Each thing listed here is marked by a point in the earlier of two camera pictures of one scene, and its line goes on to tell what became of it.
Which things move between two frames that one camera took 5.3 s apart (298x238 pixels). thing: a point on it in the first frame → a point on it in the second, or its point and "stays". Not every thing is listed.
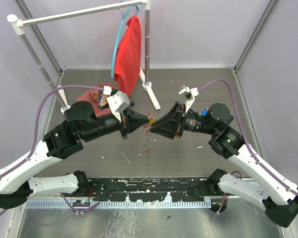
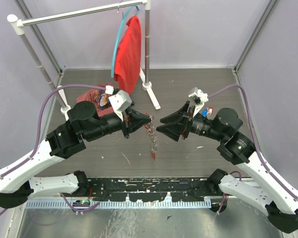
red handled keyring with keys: (147, 129) → (150, 127)
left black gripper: (130, 120) stays
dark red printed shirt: (99, 101) stays
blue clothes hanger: (118, 36) stays
